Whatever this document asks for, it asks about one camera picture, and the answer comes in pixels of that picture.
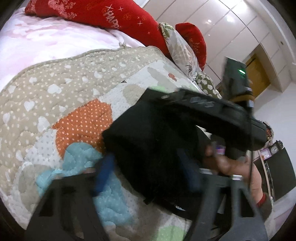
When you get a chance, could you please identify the black pants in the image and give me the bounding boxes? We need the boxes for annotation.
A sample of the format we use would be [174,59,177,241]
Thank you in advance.
[102,88,217,220]

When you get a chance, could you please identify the person's right hand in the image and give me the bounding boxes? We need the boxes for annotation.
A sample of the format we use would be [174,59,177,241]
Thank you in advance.
[204,146,263,203]

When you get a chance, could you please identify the small round clock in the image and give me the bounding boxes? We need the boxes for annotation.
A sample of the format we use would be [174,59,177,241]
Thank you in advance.
[270,144,279,155]

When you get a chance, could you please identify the olive white-dotted pillow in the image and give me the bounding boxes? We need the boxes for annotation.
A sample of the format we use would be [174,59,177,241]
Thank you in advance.
[196,72,222,99]

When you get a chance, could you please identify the yellow wooden door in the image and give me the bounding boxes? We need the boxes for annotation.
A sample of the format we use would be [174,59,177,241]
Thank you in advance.
[246,54,270,98]

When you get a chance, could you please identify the black television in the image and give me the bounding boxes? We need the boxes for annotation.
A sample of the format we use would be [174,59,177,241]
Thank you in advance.
[264,148,295,201]

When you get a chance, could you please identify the floral leaf pillow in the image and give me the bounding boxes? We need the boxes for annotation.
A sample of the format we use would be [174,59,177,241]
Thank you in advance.
[159,23,201,81]

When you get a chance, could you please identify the white glossy wardrobe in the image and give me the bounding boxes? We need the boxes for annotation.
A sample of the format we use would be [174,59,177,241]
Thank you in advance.
[137,0,292,91]

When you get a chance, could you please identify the heart patterned quilt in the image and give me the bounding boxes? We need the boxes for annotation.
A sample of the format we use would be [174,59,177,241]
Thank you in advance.
[1,47,200,230]

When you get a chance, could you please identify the red pillow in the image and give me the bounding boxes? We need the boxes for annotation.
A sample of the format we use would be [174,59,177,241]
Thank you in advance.
[175,22,207,71]

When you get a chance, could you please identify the red happy blanket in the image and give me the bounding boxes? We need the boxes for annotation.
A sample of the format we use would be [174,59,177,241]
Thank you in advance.
[25,0,171,58]

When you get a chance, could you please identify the pink bed sheet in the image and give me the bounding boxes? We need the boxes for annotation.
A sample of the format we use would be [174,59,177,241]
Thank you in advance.
[1,8,143,88]

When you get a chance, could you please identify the black tracking camera box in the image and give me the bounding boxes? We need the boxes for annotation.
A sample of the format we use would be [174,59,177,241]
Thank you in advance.
[222,57,254,111]

